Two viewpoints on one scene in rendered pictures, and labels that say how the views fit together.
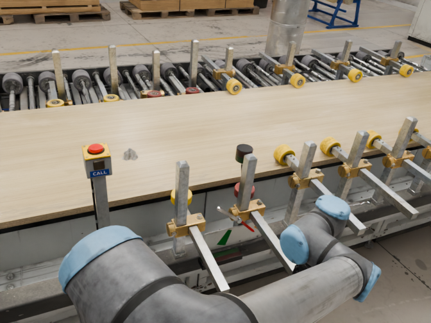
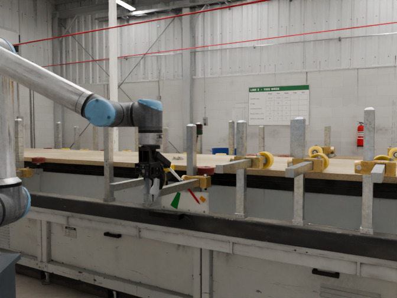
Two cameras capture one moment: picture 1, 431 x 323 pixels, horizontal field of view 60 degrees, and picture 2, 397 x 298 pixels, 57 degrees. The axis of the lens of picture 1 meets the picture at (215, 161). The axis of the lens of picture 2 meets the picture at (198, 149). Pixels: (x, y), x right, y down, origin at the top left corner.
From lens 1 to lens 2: 1.70 m
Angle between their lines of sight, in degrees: 60
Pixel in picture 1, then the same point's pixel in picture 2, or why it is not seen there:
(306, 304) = (19, 60)
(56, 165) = not seen: hidden behind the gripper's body
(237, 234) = (185, 200)
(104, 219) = (106, 151)
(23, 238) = (98, 182)
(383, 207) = (371, 237)
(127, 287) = not seen: outside the picture
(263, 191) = (253, 202)
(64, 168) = not seen: hidden behind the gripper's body
